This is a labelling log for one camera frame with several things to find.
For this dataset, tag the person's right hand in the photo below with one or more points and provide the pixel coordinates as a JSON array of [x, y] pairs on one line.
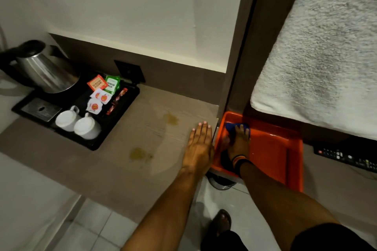
[[239, 146]]

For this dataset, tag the person's right forearm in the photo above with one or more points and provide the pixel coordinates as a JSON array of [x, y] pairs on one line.
[[282, 203]]

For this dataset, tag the white ceramic cup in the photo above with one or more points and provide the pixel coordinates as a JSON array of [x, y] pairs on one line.
[[67, 119], [87, 127]]

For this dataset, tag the person's right thumb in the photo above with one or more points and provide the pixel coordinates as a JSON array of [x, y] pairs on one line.
[[225, 143]]

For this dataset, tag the person's left thumb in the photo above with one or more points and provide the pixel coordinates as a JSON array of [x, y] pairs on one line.
[[212, 153]]

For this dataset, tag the white sachet with orange print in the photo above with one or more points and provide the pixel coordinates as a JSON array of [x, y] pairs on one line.
[[101, 96], [94, 106]]

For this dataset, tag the orange tea sachet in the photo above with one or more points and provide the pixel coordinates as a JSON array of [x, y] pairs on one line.
[[97, 82]]

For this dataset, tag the silver metal plate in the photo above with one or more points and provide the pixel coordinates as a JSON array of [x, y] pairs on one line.
[[41, 109]]

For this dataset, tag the black serving tray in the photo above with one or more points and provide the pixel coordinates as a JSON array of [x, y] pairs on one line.
[[112, 121]]

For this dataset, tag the person's left little finger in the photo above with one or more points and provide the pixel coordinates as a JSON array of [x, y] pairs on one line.
[[193, 137]]

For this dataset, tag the red stick sachet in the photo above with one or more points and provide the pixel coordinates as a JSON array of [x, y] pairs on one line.
[[111, 109], [121, 94]]

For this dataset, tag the black remote control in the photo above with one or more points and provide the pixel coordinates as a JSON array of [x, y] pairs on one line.
[[347, 158]]

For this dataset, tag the orange plastic basin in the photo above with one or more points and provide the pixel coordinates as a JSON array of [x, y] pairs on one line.
[[274, 153]]

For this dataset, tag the person's black sleeve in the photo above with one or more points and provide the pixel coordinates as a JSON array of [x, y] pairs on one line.
[[332, 239]]

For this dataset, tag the person's left forearm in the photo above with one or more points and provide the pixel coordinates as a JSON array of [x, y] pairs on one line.
[[166, 215]]

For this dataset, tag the stainless steel electric kettle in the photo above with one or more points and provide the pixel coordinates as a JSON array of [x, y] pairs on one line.
[[44, 68]]

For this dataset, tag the person's left middle finger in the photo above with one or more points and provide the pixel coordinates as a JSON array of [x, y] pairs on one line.
[[205, 133]]

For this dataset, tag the blue cleaning cloth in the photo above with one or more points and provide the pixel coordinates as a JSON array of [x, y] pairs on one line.
[[230, 130]]

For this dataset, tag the green tea sachet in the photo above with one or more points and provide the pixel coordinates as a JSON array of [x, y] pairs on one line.
[[113, 83]]

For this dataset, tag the white terry towel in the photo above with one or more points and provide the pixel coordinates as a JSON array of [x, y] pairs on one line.
[[321, 53]]

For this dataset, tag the orange and black wristband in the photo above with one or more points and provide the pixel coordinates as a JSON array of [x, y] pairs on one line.
[[240, 160]]

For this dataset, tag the person's brown sandal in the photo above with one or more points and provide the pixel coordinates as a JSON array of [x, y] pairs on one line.
[[221, 221]]

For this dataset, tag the person's left hand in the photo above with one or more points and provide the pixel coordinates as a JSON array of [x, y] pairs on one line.
[[198, 150]]

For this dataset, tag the person's black trousers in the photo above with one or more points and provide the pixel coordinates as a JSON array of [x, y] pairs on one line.
[[223, 242]]

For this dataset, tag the black wall socket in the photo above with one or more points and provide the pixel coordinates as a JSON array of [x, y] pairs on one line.
[[130, 72]]

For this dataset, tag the metal waste bin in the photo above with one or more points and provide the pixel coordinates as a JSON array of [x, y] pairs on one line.
[[219, 182]]

